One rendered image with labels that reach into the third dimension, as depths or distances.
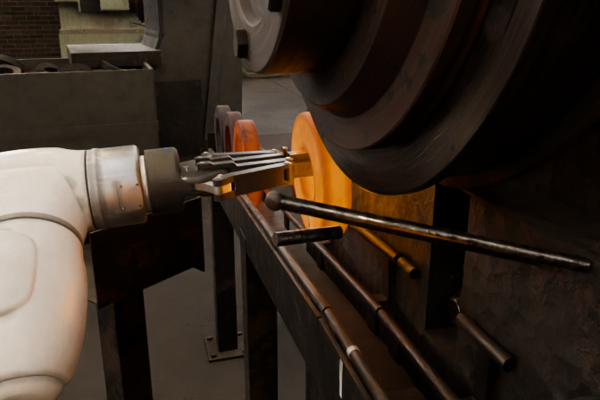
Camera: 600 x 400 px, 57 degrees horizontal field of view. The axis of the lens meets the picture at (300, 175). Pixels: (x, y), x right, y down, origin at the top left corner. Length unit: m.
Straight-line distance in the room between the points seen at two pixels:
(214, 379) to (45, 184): 1.20
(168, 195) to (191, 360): 1.22
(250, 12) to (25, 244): 0.28
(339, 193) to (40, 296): 0.31
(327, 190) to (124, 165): 0.22
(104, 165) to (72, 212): 0.06
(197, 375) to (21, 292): 1.27
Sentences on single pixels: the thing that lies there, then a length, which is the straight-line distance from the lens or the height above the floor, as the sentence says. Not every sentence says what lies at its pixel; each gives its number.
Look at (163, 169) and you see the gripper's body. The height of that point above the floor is 0.86.
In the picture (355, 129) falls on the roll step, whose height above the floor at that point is 0.94.
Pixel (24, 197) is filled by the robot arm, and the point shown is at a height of 0.85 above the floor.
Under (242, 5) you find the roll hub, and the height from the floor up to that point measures 1.02.
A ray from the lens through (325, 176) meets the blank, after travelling 0.61.
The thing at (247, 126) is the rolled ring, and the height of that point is 0.79.
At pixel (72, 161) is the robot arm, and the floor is 0.87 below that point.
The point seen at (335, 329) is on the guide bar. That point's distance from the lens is 0.59.
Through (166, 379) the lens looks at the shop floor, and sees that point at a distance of 1.75.
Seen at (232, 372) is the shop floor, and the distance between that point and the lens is 1.74.
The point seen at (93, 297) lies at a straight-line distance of 0.91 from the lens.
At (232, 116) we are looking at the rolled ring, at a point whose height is 0.78.
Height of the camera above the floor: 1.02
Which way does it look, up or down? 17 degrees down
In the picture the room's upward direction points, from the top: straight up
